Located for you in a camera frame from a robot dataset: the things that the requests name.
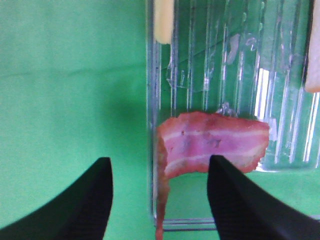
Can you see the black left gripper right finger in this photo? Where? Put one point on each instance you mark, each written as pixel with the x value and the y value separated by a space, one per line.
pixel 244 211

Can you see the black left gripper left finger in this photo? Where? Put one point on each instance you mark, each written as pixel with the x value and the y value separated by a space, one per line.
pixel 80 212

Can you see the bacon strip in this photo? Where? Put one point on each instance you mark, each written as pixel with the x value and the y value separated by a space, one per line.
pixel 185 144

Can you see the green table cloth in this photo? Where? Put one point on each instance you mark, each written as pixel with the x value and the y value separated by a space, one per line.
pixel 73 88

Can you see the left bread slice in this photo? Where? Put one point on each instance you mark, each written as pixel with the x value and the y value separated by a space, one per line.
pixel 312 83

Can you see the clear left plastic container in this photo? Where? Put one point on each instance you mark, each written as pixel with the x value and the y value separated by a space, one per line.
pixel 247 59

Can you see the yellow cheese slice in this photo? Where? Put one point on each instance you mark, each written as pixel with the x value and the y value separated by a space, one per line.
pixel 163 19

